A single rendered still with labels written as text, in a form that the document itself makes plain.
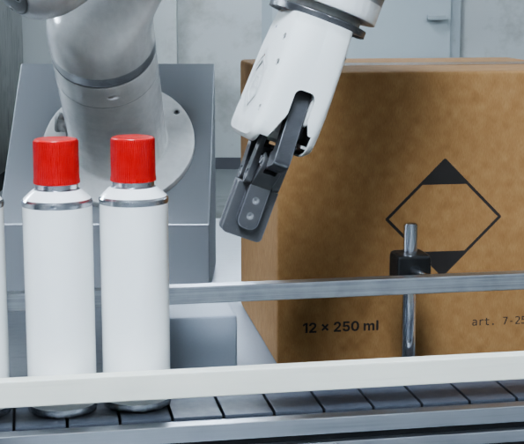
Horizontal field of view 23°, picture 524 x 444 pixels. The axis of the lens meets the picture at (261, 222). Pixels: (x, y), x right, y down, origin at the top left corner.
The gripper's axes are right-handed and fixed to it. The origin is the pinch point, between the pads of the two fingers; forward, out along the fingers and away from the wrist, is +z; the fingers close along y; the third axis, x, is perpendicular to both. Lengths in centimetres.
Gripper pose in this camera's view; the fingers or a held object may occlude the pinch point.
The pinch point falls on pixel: (247, 210)
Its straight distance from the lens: 96.6
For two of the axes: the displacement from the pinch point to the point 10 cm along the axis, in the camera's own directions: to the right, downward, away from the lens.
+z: -3.4, 9.4, 0.9
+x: 9.2, 3.2, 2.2
